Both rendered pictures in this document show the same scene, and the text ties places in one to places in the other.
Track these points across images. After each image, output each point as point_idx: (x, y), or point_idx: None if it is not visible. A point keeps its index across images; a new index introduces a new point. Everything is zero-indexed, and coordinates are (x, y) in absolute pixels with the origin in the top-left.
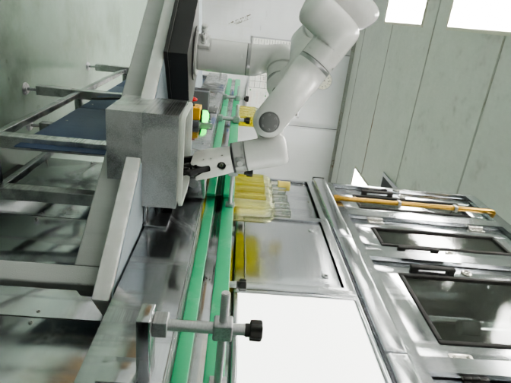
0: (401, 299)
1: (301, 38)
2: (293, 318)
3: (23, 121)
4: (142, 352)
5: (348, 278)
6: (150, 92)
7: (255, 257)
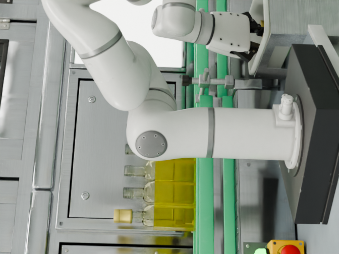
0: (15, 93)
1: (138, 54)
2: (135, 38)
3: None
4: None
5: (69, 93)
6: (314, 28)
7: None
